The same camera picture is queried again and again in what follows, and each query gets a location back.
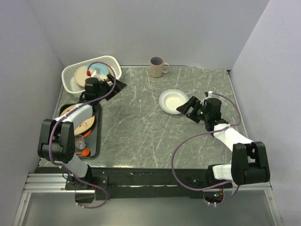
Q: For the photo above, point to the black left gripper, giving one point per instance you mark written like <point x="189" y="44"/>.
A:
<point x="118" y="86"/>

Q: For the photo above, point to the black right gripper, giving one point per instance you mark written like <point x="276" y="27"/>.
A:
<point x="195" y="103"/>

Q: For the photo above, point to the white fluted deep plate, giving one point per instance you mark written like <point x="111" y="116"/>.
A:
<point x="170" y="99"/>

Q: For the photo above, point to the large cream and blue plate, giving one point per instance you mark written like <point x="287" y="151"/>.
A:
<point x="80" y="75"/>

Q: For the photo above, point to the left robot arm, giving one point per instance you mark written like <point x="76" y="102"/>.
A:
<point x="76" y="167"/>

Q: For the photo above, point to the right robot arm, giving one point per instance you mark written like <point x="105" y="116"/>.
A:
<point x="249" y="163"/>

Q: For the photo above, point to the white perforated plastic bin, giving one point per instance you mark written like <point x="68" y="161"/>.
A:
<point x="68" y="74"/>

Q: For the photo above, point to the beige ceramic mug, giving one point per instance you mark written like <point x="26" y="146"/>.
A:
<point x="158" y="67"/>

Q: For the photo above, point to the beige bird pattern plate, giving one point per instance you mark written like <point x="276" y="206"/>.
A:
<point x="85" y="126"/>

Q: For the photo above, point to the black rectangular tray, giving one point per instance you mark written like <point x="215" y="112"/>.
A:
<point x="96" y="141"/>

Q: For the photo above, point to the clear glass cup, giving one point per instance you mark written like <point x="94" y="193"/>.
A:
<point x="79" y="142"/>

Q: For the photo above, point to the orange plastic spoon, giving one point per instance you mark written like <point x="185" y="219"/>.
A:
<point x="84" y="153"/>

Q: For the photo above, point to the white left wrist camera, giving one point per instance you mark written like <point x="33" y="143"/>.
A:
<point x="94" y="72"/>

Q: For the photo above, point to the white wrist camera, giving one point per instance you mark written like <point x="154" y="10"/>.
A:
<point x="208" y="95"/>
<point x="94" y="72"/>

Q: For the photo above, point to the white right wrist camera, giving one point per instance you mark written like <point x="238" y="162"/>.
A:
<point x="208" y="95"/>

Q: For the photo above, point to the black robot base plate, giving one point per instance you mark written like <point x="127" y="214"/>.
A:
<point x="121" y="183"/>

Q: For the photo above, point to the aluminium rail frame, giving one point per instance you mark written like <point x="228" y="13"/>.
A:
<point x="46" y="202"/>

